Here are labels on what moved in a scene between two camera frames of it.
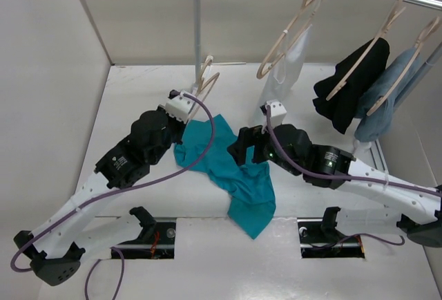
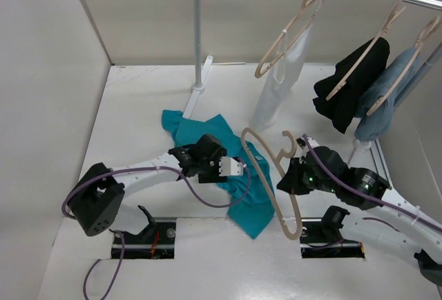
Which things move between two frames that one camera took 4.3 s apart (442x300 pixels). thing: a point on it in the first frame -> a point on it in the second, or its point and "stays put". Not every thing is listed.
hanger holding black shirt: x=394 y=15 stays put
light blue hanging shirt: x=371 y=128 stays put
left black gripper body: x=175 y=134 -> x=209 y=169
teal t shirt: x=248 y=189 stays put
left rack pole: x=197 y=25 stays put
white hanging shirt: x=285 y=70 stays put
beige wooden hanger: x=206 y=87 -> x=280 y=156
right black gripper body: x=270 y=153 -> x=303 y=179
